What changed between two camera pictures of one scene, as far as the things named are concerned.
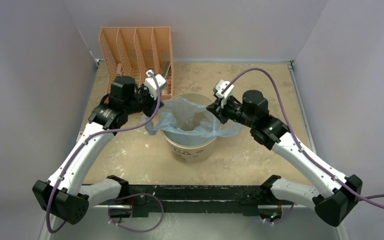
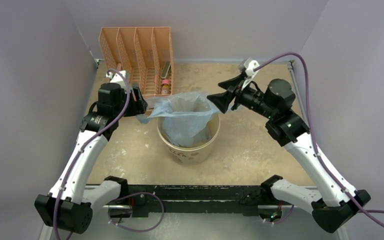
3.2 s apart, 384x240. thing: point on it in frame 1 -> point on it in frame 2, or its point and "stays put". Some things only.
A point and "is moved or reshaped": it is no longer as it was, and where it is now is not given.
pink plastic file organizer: x=132 y=51 stays put
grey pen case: x=166 y=66 stays put
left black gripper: x=153 y=103 -> x=138 y=106
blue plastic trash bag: x=181 y=115 is moved or reshaped
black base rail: x=142 y=198 stays put
